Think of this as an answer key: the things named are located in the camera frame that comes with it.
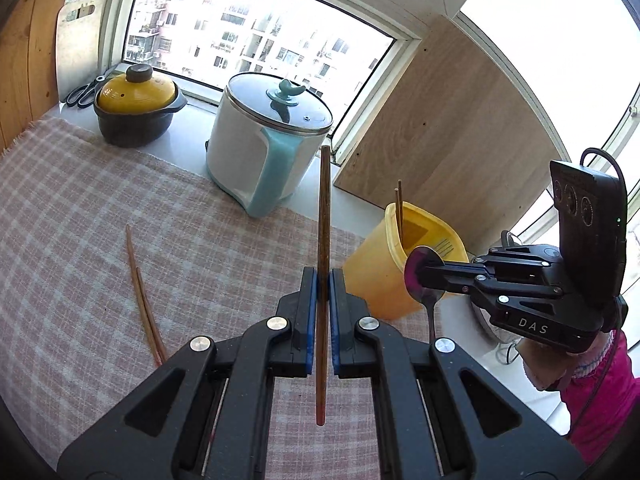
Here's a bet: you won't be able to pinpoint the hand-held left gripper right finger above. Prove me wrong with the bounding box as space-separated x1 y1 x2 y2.
327 267 586 480

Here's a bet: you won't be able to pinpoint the yellow pot lid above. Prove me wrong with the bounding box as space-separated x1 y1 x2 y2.
96 63 180 113

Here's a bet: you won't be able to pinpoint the yellow plastic utensil holder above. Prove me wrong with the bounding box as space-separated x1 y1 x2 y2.
341 201 471 322

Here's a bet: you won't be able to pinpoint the person's right hand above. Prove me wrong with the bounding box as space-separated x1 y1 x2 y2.
520 337 573 393

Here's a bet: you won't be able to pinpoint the small metal spoon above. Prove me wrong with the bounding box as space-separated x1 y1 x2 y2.
405 246 447 345

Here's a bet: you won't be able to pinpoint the pale cutting board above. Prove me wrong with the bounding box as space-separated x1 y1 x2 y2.
55 0 106 106

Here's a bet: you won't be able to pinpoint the glass cooker lid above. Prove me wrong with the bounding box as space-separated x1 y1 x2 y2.
227 71 334 136

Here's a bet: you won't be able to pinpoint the black casserole pot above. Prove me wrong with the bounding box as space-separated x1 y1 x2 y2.
93 95 188 149

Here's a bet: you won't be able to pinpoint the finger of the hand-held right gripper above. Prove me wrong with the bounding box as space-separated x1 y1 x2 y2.
470 243 565 281
416 260 568 318

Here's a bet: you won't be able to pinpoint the person's right forearm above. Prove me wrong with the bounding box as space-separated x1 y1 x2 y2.
557 330 640 466

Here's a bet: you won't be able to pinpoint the light wooden board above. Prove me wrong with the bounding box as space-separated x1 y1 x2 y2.
333 14 571 248

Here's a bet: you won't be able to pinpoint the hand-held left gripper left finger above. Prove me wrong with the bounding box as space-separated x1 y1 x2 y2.
56 266 321 480

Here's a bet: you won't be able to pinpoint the black handled scissors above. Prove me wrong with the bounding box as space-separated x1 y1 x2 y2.
65 75 107 109

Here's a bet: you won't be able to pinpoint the white teal electric cooker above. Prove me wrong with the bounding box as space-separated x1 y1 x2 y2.
206 85 331 219

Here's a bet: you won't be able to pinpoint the pink plaid cloth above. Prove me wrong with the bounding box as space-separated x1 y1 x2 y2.
0 112 441 480

